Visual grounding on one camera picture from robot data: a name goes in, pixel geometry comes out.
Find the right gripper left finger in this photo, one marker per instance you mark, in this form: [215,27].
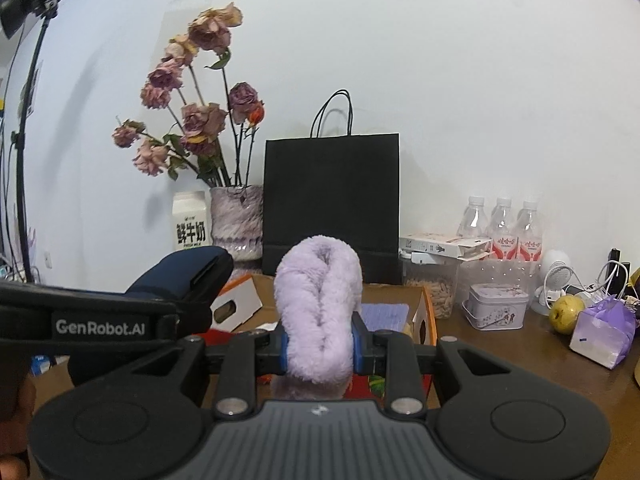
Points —
[239,364]

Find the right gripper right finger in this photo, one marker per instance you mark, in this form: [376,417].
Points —
[398,360]

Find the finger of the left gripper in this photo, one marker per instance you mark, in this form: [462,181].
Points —
[190,275]

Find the fluffy lavender socks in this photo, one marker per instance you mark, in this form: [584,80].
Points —
[317,289]

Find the person's hand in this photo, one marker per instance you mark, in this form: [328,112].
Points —
[18,398]

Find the lavender knitted cloth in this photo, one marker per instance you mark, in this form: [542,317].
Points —
[385,317]

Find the fresh milk carton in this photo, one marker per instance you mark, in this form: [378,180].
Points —
[191,220]

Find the orange cardboard box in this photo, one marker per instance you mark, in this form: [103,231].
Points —
[248,304]

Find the purple textured vase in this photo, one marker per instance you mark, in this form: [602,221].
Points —
[237,220]

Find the lavender tin box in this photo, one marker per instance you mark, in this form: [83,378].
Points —
[493,307]

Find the white flat box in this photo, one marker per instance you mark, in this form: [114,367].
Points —
[448,246]

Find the dried rose bouquet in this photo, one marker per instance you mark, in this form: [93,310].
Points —
[214,141]

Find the left water bottle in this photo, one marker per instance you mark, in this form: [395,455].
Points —
[474,220]

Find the water bottle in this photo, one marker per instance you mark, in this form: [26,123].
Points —
[529,232]
[474,220]
[504,241]

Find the middle water bottle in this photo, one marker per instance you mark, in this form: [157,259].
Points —
[504,241]

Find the black paper bag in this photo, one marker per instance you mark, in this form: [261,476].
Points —
[346,187]

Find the green apple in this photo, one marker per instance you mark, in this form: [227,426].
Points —
[564,313]

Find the right water bottle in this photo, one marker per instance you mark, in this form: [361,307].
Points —
[529,232]

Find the purple tissue pack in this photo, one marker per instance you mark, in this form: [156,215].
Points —
[604,332]

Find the black tripod stand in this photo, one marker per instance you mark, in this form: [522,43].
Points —
[14,14]

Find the white round camera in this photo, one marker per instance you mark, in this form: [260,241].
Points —
[555,274]

